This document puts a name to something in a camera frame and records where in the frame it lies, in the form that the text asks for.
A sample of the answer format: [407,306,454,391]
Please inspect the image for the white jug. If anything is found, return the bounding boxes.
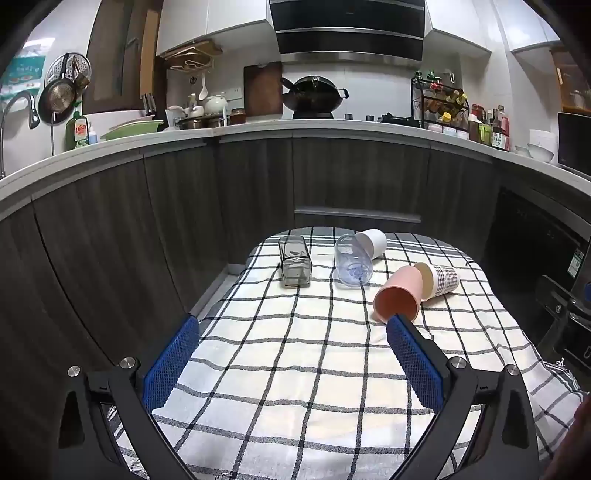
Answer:
[165,105,188,130]

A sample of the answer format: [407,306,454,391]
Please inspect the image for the person's right forearm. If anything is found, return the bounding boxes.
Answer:
[547,392,591,480]

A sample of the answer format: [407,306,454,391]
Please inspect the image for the wall poster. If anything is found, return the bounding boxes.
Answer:
[0,46,49,109]

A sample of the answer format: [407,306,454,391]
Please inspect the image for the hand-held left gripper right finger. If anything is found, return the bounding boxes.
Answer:
[387,313,541,480]

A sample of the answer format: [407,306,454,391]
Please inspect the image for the black wire spice rack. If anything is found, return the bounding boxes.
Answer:
[411,71,471,130]

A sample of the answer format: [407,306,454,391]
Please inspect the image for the white teapot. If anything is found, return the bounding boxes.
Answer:
[203,93,229,116]

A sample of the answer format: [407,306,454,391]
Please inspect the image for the brown cutting board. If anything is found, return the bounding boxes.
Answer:
[243,62,284,117]

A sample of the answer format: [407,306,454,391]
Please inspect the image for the black white checkered cloth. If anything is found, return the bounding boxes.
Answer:
[108,226,585,480]

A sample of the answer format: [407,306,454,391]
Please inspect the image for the clear bluish plastic cup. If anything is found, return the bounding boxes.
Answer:
[333,233,373,288]

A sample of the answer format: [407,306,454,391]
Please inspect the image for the dark sauce bottle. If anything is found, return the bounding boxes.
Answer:
[490,110,505,149]

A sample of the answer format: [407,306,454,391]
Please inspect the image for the square clear glass cup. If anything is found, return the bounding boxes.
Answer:
[278,234,312,288]

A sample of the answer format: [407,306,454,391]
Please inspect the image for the black range hood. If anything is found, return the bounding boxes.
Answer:
[268,0,426,63]

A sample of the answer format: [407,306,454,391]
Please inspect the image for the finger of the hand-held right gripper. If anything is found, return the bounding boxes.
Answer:
[538,274,591,370]

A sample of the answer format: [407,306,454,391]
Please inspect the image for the black wok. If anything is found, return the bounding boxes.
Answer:
[281,75,349,114]

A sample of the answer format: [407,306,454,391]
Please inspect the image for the white wall cabinet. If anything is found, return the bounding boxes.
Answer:
[425,0,561,56]
[156,0,273,58]

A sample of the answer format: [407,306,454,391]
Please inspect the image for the black microwave oven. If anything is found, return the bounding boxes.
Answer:
[556,112,591,178]

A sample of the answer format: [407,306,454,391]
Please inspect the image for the chrome kitchen faucet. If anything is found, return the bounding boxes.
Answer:
[0,91,41,178]

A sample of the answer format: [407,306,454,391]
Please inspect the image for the black built-in dishwasher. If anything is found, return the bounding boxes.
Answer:
[480,185,591,301]

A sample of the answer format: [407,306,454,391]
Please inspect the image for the white cup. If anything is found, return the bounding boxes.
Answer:
[355,228,387,260]

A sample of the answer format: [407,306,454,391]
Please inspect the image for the black stove burner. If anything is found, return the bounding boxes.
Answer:
[378,113,422,128]

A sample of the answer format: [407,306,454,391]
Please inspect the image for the white kitchen countertop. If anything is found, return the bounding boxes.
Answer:
[0,117,591,210]

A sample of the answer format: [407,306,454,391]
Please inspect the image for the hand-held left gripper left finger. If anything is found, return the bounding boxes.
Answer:
[58,314,201,480]

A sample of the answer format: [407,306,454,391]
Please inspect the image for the pink cup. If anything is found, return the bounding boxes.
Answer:
[373,265,424,325]

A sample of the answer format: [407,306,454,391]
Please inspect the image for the steel pot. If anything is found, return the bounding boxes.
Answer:
[175,115,229,130]

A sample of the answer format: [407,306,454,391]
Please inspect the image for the hanging frying pan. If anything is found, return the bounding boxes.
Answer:
[38,53,77,124]

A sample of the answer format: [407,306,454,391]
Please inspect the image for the wooden boards on wall rack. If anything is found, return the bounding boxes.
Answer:
[165,39,223,72]

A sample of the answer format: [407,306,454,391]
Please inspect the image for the green dish tray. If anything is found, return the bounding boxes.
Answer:
[100,119,164,140]

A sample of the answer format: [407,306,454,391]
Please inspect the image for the checkered paper cup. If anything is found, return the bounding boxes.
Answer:
[414,261,459,303]

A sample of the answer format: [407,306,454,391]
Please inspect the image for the stack of white bowls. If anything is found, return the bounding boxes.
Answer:
[527,129,557,162]

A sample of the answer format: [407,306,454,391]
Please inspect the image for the round metal steamer rack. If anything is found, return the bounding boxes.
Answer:
[45,52,92,93]

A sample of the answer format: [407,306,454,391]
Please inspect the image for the green dish soap bottle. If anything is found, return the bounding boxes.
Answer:
[65,100,90,151]

